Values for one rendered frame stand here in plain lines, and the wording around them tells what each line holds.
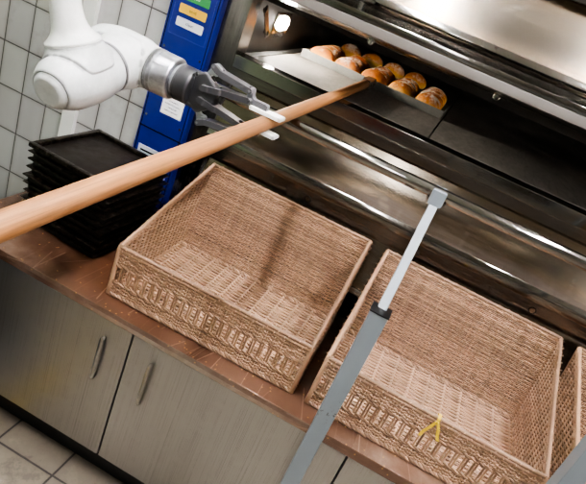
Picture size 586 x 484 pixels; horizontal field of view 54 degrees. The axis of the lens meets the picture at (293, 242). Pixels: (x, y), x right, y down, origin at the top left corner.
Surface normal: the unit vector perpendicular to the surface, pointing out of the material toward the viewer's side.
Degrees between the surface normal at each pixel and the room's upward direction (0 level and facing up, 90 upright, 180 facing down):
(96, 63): 62
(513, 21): 70
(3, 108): 90
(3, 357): 90
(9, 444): 0
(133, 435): 90
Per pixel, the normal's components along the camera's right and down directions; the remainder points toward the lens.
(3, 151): -0.33, 0.32
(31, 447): 0.35, -0.83
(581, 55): -0.18, 0.02
